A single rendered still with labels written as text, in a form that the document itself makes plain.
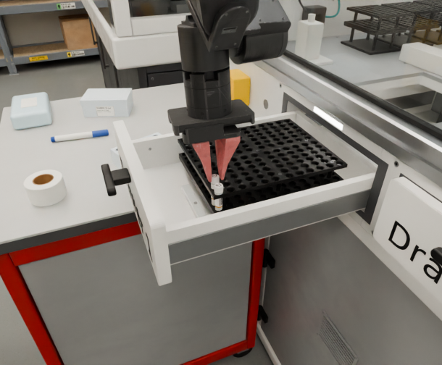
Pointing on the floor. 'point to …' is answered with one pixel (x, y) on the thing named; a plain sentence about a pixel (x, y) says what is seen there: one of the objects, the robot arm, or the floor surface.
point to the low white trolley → (107, 253)
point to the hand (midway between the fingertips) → (214, 174)
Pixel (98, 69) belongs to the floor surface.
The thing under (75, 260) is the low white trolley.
